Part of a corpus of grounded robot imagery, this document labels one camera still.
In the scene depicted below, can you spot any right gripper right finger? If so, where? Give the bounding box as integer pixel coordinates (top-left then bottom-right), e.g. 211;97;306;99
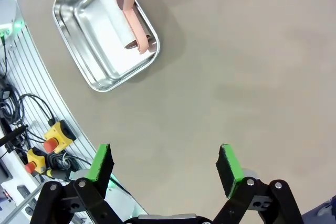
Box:
212;143;307;224

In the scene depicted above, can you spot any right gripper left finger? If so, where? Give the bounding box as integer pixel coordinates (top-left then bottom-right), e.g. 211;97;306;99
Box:
29;143;127;224

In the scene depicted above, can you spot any large yellow emergency stop button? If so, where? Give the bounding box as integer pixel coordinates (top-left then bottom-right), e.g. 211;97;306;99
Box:
43;120;77;154

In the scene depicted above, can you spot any small yellow emergency stop button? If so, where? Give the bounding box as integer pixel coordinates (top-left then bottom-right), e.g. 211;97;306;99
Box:
25;148;48;174

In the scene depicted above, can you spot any black cylindrical rod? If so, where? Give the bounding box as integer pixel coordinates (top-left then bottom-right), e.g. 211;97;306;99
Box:
0;125;29;147

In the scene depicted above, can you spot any blue grey fabric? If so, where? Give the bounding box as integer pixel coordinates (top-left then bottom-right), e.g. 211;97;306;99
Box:
301;195;336;224

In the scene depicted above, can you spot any rectangular metal tray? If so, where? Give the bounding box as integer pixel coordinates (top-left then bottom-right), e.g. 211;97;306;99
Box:
51;0;161;93

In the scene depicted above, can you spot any coiled black cable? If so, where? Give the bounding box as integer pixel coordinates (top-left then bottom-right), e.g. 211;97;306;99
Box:
46;152;92;179

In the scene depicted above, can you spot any black emergency stop cable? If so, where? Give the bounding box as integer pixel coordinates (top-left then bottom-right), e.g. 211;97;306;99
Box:
18;93;57;126

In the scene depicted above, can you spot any black cable bundle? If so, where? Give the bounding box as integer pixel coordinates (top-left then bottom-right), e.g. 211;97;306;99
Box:
0;76;23;126

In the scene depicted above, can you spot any grooved aluminium base plate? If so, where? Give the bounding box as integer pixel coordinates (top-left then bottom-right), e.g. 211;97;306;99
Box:
0;24;148;224

